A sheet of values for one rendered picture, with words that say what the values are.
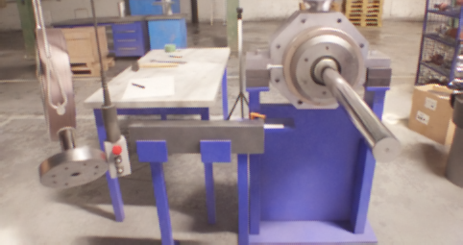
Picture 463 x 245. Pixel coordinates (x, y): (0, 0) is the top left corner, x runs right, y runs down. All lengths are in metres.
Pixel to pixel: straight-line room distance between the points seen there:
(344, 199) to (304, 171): 0.33
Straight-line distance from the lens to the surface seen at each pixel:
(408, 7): 14.20
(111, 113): 1.07
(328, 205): 2.28
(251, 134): 1.54
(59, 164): 1.01
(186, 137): 1.58
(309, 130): 1.99
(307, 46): 1.56
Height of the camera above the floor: 1.48
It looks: 22 degrees down
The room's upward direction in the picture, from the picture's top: 2 degrees counter-clockwise
